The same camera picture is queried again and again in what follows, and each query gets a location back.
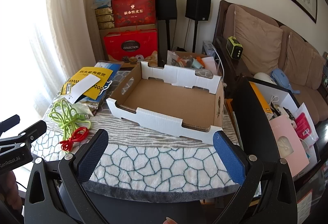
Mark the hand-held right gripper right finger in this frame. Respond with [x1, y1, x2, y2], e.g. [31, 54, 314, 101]
[212, 130, 299, 224]

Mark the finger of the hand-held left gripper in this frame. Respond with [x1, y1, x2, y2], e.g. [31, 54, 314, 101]
[0, 120, 48, 155]
[0, 114, 20, 135]

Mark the green braided cable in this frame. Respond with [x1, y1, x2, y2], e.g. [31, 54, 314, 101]
[49, 99, 93, 137]

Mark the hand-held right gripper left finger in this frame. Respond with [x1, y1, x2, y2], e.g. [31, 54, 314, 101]
[24, 129, 118, 224]

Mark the red gift box oval label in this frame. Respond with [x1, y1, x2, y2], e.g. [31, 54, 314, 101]
[103, 30, 159, 63]

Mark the blue telephone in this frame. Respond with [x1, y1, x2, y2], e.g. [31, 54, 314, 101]
[272, 69, 300, 95]

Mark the white cardboard tray box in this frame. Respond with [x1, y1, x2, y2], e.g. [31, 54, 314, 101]
[106, 61, 226, 145]

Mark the white card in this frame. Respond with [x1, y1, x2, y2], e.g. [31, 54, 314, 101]
[69, 76, 101, 104]

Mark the blue cat-shaped packet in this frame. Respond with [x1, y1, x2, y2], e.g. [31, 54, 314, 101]
[82, 80, 114, 106]

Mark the white blue-edged package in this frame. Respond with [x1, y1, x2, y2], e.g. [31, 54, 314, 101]
[96, 61, 123, 76]

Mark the pale blue box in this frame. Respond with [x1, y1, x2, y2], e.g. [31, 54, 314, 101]
[202, 41, 218, 56]

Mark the patterned fleece blanket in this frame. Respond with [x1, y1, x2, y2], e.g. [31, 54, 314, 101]
[31, 70, 244, 201]

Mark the gold foil bag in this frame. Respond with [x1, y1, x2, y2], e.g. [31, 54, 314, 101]
[52, 80, 99, 117]

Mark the red cable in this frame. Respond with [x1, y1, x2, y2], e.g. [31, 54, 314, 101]
[58, 127, 90, 151]

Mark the pink paper bag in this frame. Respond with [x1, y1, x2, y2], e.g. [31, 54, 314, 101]
[269, 116, 310, 178]

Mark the white paper bag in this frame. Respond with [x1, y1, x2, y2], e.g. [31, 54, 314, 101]
[202, 57, 220, 74]

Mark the green black portable device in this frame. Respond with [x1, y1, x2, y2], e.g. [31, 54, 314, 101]
[227, 36, 243, 60]

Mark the large black storage box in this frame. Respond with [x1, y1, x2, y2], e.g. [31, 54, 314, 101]
[231, 77, 321, 181]

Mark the blue tissue pack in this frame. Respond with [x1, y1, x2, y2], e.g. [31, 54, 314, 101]
[93, 0, 112, 9]

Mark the white curtain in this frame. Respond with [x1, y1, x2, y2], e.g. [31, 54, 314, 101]
[43, 0, 116, 81]

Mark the white power cable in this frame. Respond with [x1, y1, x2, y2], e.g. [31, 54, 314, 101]
[212, 47, 227, 86]

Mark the white rounded object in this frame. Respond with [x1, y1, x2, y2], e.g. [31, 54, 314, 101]
[254, 73, 277, 85]

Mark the yellow box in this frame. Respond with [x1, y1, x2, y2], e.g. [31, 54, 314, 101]
[250, 82, 272, 120]

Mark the black speaker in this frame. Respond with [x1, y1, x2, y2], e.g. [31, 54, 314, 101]
[185, 0, 212, 21]
[155, 0, 177, 21]

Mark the cardboard box of clutter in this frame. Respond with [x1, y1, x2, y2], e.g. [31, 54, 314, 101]
[166, 50, 223, 78]

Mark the tan sofa cushion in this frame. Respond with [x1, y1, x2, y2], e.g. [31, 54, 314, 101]
[234, 5, 284, 76]
[283, 32, 326, 90]

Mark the red gift box floral print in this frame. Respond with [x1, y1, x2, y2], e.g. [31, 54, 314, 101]
[111, 0, 157, 28]

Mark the brown sofa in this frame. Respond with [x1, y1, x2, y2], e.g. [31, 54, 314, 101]
[213, 0, 328, 124]

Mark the white magenta bag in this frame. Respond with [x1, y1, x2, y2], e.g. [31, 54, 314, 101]
[293, 103, 319, 147]

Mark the black speaker stand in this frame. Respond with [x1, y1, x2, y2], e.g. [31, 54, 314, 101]
[157, 19, 172, 69]
[192, 19, 199, 53]

